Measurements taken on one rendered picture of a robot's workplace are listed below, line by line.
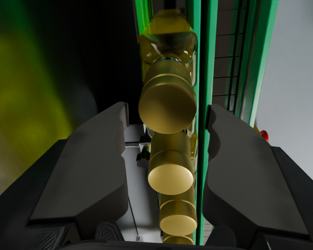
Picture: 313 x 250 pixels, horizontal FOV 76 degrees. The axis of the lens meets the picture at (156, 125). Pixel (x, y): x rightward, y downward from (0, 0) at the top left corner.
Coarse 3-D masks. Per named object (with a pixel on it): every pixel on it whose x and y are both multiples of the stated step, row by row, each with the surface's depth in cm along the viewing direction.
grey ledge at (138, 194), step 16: (128, 128) 47; (128, 160) 52; (128, 176) 55; (144, 176) 55; (128, 192) 59; (144, 192) 59; (144, 208) 63; (144, 224) 68; (144, 240) 73; (160, 240) 72
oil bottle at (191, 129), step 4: (196, 100) 21; (196, 104) 21; (192, 124) 21; (148, 128) 22; (188, 128) 21; (192, 128) 21; (148, 132) 22; (152, 132) 21; (188, 132) 21; (192, 132) 21; (152, 136) 22; (188, 136) 21
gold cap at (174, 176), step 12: (156, 132) 18; (180, 132) 17; (156, 144) 16; (168, 144) 15; (180, 144) 16; (156, 156) 15; (168, 156) 14; (180, 156) 14; (156, 168) 14; (168, 168) 14; (180, 168) 14; (192, 168) 15; (156, 180) 15; (168, 180) 15; (180, 180) 14; (192, 180) 14; (168, 192) 15; (180, 192) 15
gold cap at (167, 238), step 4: (164, 232) 22; (164, 236) 22; (168, 236) 22; (172, 236) 21; (176, 236) 21; (180, 236) 21; (184, 236) 21; (188, 236) 21; (192, 236) 22; (164, 240) 22; (168, 240) 21; (172, 240) 21; (176, 240) 21; (180, 240) 21; (184, 240) 21; (188, 240) 21; (192, 240) 22; (184, 244) 21; (188, 244) 21; (192, 244) 21
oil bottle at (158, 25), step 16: (176, 16) 31; (144, 32) 20; (160, 32) 19; (176, 32) 18; (192, 32) 18; (144, 48) 17; (160, 48) 17; (176, 48) 16; (192, 48) 17; (144, 64) 17; (192, 64) 17; (192, 80) 18
